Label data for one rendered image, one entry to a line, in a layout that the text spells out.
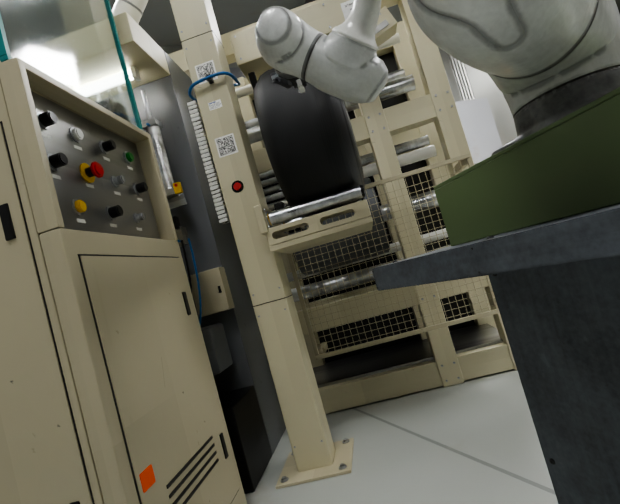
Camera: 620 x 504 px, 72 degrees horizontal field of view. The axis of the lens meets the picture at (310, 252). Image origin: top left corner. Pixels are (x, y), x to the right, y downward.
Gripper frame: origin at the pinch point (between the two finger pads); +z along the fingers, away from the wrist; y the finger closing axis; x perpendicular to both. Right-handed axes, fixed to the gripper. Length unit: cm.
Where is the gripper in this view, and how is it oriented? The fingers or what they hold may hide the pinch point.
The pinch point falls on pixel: (300, 84)
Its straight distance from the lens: 134.2
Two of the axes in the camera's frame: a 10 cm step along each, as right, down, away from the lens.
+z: 1.0, -1.0, 9.9
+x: 2.9, 9.6, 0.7
